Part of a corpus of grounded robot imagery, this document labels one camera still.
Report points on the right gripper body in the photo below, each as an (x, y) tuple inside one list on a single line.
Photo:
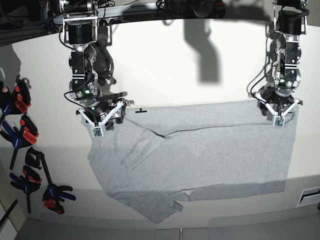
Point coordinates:
[(100, 109)]

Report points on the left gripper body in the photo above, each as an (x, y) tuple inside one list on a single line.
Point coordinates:
[(277, 101)]

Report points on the grey T-shirt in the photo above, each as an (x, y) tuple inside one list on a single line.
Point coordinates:
[(155, 160)]

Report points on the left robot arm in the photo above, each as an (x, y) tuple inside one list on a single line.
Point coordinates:
[(289, 24)]

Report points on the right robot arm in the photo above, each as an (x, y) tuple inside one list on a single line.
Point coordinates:
[(87, 36)]

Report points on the blue red clamp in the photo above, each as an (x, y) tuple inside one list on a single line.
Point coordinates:
[(24, 137), (16, 102)]

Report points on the top blue red clamp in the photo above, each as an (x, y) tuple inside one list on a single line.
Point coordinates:
[(16, 102)]

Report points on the lower left blue clamp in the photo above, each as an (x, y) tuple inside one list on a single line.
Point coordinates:
[(29, 183)]

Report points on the long black bar clamp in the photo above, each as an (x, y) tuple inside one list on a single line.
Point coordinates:
[(54, 194)]

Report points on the white floor vent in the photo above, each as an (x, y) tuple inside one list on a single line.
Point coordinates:
[(309, 197)]

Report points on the black strip at corner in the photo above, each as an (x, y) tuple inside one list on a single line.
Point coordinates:
[(8, 212)]

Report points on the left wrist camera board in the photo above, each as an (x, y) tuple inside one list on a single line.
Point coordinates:
[(279, 121)]

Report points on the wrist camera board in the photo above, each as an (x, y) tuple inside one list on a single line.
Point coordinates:
[(279, 121), (97, 131)]

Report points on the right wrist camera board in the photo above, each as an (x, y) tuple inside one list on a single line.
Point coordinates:
[(97, 131)]

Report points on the aluminium rail frame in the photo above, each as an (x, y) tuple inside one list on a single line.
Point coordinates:
[(15, 34)]

